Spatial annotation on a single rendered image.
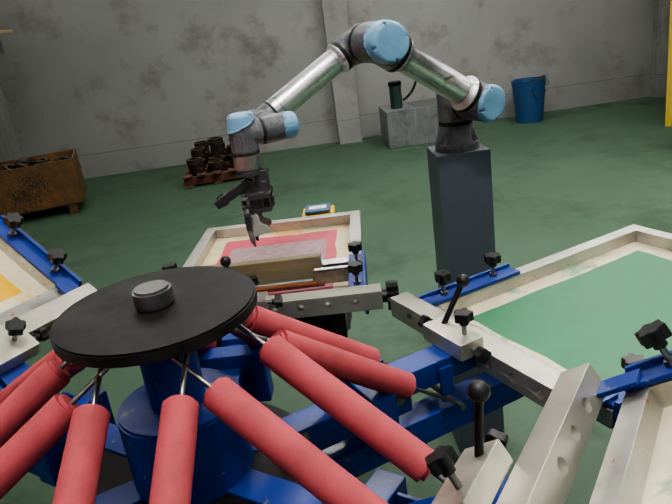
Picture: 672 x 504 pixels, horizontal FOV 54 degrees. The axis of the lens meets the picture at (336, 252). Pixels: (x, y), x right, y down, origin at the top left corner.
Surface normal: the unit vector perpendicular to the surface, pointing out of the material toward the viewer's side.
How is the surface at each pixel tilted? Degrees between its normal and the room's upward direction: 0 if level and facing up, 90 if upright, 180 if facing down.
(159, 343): 0
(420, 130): 90
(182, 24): 90
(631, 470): 58
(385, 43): 86
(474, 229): 90
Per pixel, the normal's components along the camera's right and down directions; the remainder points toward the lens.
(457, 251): 0.07, 0.34
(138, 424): -0.13, -0.93
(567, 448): 0.65, -0.43
